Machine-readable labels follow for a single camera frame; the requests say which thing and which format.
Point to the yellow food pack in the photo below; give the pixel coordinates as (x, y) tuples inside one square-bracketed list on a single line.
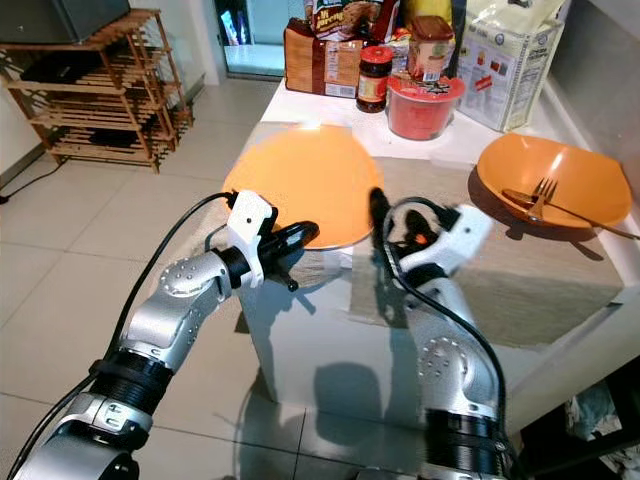
[(428, 8)]

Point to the orange plastic plate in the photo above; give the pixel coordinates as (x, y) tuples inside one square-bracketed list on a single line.
[(305, 180)]

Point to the wooden slatted shelf rack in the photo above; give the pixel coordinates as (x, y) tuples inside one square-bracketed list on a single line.
[(125, 105)]

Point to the white printed food carton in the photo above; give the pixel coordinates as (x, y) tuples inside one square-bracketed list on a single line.
[(510, 65)]

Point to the orange plastic bowl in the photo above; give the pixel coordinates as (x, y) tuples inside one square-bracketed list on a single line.
[(520, 165)]

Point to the printed snack bag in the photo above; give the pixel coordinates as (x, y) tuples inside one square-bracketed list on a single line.
[(345, 15)]

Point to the brown cardboard food box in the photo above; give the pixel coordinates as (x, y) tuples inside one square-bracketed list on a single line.
[(315, 62)]

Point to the metal fork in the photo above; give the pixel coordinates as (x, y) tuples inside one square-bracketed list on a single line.
[(544, 192)]

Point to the black box appliance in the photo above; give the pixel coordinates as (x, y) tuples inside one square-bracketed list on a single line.
[(75, 18)]

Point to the dark jar with red lid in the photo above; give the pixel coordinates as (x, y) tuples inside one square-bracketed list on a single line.
[(373, 82)]

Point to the jar with brown lid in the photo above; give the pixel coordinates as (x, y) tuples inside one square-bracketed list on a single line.
[(430, 48)]

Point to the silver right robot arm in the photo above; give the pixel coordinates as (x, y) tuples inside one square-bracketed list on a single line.
[(455, 370)]

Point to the brown spoon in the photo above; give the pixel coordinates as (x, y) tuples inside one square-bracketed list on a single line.
[(525, 198)]

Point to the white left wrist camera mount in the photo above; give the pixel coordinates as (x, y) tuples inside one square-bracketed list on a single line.
[(252, 225)]

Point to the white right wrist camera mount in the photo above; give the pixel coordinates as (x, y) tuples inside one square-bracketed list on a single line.
[(465, 232)]

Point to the glass door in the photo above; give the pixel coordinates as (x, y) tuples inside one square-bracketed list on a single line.
[(255, 35)]

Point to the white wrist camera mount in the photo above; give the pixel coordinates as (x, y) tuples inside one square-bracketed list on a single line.
[(465, 232), (252, 225)]

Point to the red lidded plastic container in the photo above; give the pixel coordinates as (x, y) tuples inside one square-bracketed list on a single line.
[(422, 108)]

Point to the white table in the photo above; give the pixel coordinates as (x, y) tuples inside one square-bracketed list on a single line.
[(330, 350)]

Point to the dark clutter pile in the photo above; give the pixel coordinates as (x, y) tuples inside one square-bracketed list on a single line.
[(585, 435)]

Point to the flat black item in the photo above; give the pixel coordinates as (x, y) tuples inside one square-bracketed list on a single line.
[(75, 66)]

